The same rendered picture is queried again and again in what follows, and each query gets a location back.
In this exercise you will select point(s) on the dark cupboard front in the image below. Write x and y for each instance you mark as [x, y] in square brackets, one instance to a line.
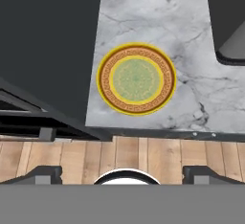
[178, 134]

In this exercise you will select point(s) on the white round black-rimmed object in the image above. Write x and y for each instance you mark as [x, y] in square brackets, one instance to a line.
[126, 179]

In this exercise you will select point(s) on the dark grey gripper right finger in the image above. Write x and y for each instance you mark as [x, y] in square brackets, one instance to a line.
[200, 174]

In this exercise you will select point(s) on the yellow brown patterned plate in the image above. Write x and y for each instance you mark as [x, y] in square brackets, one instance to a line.
[136, 79]

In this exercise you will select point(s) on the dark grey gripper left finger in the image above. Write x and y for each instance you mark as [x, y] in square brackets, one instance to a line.
[44, 174]

